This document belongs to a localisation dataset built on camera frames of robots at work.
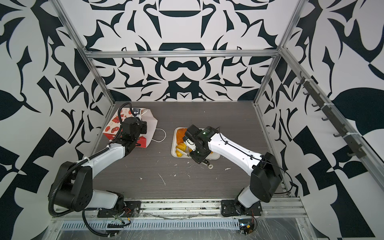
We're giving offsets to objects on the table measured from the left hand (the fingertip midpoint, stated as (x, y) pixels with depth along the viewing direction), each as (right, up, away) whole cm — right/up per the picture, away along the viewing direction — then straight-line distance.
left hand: (140, 117), depth 87 cm
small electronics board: (+55, -51, -16) cm, 77 cm away
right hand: (+33, -21, -8) cm, 40 cm away
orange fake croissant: (+23, -11, +11) cm, 27 cm away
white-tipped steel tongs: (+37, -22, -13) cm, 45 cm away
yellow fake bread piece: (+22, -22, +1) cm, 31 cm away
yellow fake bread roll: (+24, -17, +3) cm, 30 cm away
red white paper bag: (-17, -8, +4) cm, 19 cm away
